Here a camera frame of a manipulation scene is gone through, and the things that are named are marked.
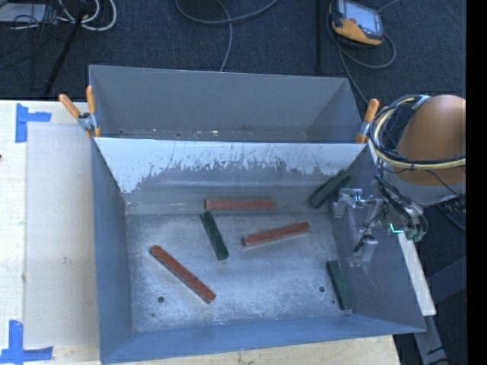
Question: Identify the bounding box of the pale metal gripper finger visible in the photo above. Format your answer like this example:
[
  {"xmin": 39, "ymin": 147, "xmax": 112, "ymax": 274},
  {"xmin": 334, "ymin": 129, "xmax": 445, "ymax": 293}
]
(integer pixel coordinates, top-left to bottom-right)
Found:
[
  {"xmin": 347, "ymin": 235, "xmax": 380, "ymax": 268},
  {"xmin": 333, "ymin": 188, "xmax": 365, "ymax": 219}
]

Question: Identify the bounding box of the dark green flat block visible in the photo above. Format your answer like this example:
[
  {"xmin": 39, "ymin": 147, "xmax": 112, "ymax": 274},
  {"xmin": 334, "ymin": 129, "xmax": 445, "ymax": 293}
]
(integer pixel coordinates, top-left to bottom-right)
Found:
[
  {"xmin": 326, "ymin": 259, "xmax": 355, "ymax": 312},
  {"xmin": 199, "ymin": 211, "xmax": 231, "ymax": 262},
  {"xmin": 307, "ymin": 169, "xmax": 352, "ymax": 210}
]

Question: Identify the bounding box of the red-brown flat block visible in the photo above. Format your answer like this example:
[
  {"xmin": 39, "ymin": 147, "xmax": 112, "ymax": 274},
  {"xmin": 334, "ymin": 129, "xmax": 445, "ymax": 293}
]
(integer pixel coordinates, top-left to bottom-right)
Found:
[
  {"xmin": 148, "ymin": 244, "xmax": 218, "ymax": 305},
  {"xmin": 240, "ymin": 221, "xmax": 311, "ymax": 248},
  {"xmin": 204, "ymin": 198, "xmax": 277, "ymax": 211}
]

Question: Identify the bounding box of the grey metal bin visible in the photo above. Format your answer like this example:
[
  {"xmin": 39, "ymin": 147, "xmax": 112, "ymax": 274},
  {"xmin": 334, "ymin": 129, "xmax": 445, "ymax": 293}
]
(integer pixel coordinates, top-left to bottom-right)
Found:
[{"xmin": 88, "ymin": 65, "xmax": 428, "ymax": 365}]

